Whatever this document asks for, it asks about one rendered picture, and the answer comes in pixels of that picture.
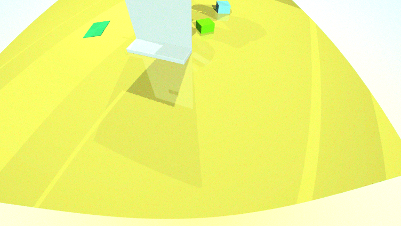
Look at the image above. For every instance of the green cube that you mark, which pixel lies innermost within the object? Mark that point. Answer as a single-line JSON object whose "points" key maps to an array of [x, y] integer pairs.
{"points": [[205, 25]]}

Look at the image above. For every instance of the green flat square marker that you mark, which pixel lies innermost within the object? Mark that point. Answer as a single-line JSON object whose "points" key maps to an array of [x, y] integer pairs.
{"points": [[96, 29]]}

